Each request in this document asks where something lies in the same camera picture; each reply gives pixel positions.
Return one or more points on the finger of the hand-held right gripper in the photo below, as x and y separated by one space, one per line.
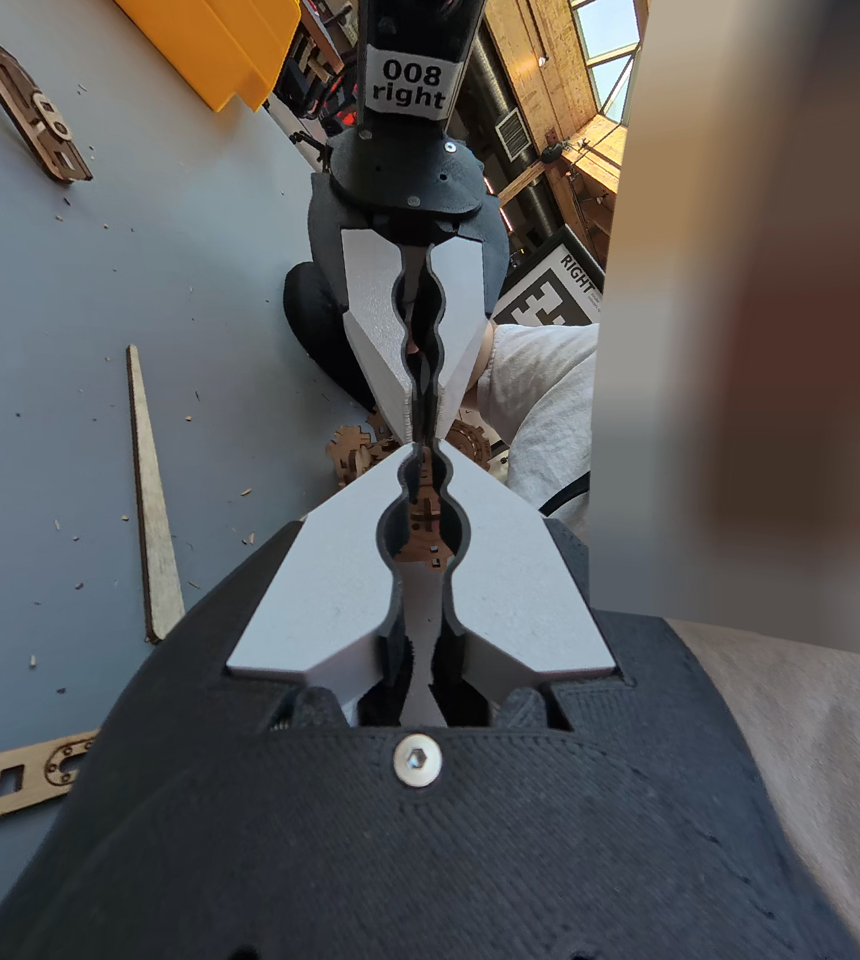
370 300
466 300

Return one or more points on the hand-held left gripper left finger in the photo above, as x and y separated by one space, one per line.
310 600

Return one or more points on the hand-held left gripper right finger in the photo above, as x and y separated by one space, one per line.
527 600

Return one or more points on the wooden gear assembly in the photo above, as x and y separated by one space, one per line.
351 451

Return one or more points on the person's right forearm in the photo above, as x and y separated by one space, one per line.
488 352

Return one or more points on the grey desk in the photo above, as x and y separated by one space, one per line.
197 262

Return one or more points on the vent grille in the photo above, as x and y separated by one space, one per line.
511 133

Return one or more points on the person's white shirt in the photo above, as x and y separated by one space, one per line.
542 390

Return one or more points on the tapered wooden stick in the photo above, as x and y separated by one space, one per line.
152 510

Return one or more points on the yellow plastic bin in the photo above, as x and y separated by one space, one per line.
212 45

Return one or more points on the skylight window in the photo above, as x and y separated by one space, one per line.
602 30

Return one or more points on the wooden strip with holes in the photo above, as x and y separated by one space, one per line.
25 776

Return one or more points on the grey ventilation duct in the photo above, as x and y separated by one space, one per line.
501 82

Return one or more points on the wooden laser-cut frame part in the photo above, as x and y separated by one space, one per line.
17 97

